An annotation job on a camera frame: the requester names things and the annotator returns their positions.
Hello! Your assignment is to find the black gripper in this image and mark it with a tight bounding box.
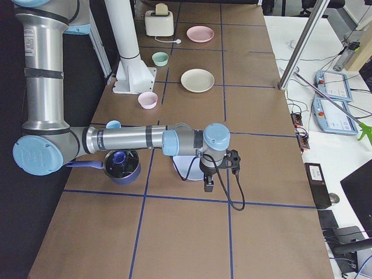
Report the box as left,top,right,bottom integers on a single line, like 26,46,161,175
199,158,217,192

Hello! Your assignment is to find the pink plate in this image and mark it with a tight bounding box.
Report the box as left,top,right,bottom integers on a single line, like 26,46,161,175
186,26,214,43

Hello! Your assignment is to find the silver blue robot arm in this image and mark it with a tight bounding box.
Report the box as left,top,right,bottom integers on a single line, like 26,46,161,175
13,1,239,192

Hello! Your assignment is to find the light blue plate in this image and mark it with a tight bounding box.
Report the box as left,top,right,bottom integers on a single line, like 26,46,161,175
173,156,204,181

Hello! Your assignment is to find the dark blue pot with lid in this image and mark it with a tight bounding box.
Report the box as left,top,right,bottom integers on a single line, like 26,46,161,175
66,149,141,185

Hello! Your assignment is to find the cream plate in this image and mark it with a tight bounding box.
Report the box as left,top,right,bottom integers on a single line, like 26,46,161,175
181,69,214,93

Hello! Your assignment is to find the pink bowl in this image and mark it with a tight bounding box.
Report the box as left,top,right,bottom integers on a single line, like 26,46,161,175
138,92,158,109

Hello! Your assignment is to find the lower orange black adapter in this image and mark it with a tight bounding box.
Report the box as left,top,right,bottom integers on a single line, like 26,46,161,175
296,132,310,151

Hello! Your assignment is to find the orange black adapter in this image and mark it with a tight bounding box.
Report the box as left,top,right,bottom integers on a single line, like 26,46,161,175
296,132,310,151
291,112,303,127

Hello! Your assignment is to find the upper orange black adapter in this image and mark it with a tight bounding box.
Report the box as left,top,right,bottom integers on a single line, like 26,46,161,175
291,112,303,127

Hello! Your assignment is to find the black rectangular box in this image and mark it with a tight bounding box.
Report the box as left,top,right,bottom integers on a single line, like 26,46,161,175
305,163,331,209

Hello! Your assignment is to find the light blue cup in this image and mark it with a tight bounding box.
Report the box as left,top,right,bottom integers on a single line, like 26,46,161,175
106,120,121,129

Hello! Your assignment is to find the green bowl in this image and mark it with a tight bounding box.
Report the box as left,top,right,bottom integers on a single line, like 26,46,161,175
152,52,169,67

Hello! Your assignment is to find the lower teach pendant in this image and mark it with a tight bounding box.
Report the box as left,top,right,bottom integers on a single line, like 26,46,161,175
312,97,359,135

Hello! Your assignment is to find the teach pendant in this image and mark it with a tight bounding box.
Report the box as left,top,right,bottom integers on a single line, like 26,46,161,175
315,70,353,102
312,97,359,135

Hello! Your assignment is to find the black monitor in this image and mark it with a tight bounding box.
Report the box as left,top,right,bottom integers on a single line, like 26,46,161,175
341,164,371,236

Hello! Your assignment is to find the upper teach pendant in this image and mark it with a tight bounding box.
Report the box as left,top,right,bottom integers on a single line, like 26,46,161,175
315,70,353,102

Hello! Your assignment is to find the green grabber stick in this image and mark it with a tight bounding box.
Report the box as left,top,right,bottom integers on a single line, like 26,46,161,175
294,72,372,143

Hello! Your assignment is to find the cream toaster with toast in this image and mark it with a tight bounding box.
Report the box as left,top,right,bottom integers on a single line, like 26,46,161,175
145,3,174,37

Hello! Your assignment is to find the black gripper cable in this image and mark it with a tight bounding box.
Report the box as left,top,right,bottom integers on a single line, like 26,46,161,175
180,153,246,212

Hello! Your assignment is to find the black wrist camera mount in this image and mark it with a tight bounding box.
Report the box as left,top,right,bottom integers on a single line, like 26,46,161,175
218,149,241,176

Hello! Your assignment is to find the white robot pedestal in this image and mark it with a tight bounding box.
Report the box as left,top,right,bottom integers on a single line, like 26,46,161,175
105,0,156,95

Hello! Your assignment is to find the white toaster cable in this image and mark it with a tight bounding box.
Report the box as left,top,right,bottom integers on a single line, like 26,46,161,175
153,35,183,45

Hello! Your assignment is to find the aluminium frame post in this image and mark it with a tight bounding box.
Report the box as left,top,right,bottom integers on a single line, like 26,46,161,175
278,0,330,90

